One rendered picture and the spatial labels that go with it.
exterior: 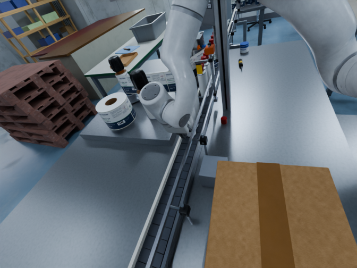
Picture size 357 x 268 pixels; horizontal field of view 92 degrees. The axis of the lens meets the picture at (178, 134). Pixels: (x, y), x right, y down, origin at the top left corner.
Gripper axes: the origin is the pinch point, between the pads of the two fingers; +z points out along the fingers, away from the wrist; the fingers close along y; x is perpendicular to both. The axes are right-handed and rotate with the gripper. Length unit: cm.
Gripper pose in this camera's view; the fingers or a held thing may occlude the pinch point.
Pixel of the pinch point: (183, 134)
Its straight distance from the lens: 78.2
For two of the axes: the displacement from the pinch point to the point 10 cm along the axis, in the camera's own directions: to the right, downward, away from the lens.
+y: -9.3, -0.5, 3.8
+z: 3.3, 4.0, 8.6
